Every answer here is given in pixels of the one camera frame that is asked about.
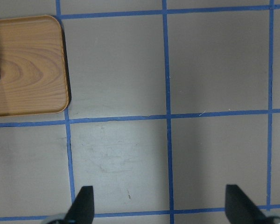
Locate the wooden tray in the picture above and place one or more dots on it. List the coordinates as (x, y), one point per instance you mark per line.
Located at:
(33, 69)

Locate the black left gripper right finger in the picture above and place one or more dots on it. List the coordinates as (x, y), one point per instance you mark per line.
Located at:
(240, 209)

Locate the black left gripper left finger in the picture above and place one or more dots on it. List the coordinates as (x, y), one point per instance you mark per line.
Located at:
(82, 209)

